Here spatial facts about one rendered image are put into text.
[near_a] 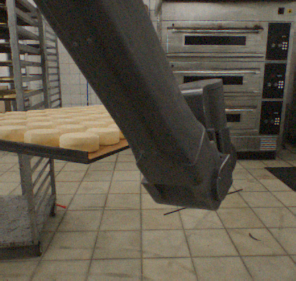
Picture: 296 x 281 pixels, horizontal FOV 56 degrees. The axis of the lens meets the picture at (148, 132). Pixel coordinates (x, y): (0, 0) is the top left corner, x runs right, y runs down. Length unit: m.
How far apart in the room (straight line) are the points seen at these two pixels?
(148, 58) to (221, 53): 3.11
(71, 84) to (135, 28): 4.20
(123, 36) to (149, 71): 0.03
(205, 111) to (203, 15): 3.08
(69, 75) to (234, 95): 2.41
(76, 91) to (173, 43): 1.79
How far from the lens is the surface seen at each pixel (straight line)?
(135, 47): 0.19
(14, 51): 1.56
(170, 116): 0.22
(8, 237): 1.91
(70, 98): 4.40
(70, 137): 0.35
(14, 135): 0.44
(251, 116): 3.52
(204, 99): 0.32
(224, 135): 0.35
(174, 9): 3.33
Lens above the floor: 1.10
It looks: 13 degrees down
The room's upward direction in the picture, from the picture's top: straight up
